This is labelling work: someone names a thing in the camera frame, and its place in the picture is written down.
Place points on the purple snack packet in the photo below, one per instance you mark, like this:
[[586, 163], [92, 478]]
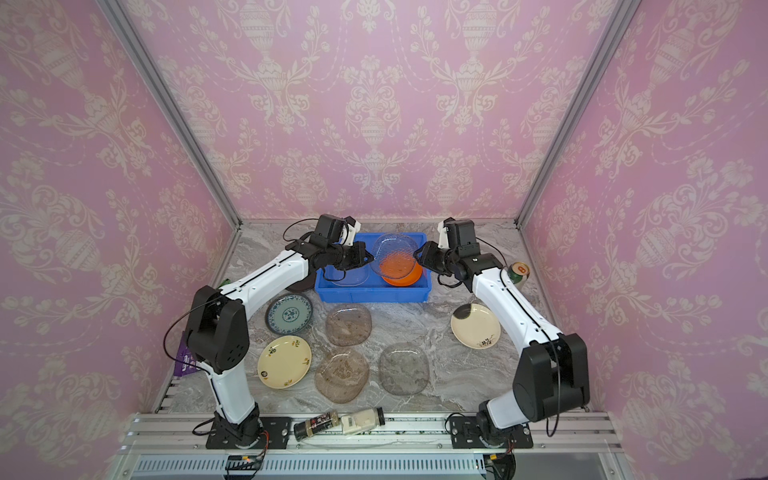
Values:
[[185, 363]]

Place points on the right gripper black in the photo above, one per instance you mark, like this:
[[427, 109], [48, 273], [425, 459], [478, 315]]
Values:
[[437, 257]]

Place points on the blue plastic bin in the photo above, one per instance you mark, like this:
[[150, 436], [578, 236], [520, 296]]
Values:
[[374, 290]]

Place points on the orange plate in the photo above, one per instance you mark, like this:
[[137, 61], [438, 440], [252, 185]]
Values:
[[411, 278]]

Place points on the clear glass plate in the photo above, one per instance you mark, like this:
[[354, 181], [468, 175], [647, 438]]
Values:
[[347, 278]]

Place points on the white bottle black cap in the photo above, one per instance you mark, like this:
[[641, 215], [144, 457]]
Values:
[[362, 421]]

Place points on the black round plate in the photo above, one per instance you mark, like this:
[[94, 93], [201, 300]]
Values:
[[303, 285]]

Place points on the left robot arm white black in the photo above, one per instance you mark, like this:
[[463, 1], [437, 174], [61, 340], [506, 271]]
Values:
[[217, 334]]

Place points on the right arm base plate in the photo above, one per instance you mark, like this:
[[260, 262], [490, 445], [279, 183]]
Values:
[[465, 433]]

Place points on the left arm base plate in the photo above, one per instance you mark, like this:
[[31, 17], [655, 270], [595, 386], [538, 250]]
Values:
[[271, 433]]

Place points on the yellow floral plate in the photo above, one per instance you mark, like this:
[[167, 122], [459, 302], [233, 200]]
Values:
[[284, 362]]

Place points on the aluminium front rail frame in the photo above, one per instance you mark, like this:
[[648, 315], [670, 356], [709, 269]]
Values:
[[407, 446]]

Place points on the green drink can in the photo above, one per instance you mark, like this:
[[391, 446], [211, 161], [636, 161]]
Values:
[[519, 273]]

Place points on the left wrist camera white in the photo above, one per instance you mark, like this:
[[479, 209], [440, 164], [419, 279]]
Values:
[[351, 228]]

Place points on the teal patterned plate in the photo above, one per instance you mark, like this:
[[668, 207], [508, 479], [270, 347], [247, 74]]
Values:
[[289, 314]]

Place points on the dark spice grinder bottle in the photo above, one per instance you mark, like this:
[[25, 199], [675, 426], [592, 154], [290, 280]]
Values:
[[315, 425]]

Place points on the cream plate with dark patch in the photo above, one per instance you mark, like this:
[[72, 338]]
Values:
[[475, 326]]

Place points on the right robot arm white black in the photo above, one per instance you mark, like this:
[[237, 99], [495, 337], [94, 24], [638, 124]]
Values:
[[552, 374]]

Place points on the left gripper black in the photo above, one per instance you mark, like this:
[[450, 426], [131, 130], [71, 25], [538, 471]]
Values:
[[358, 249]]

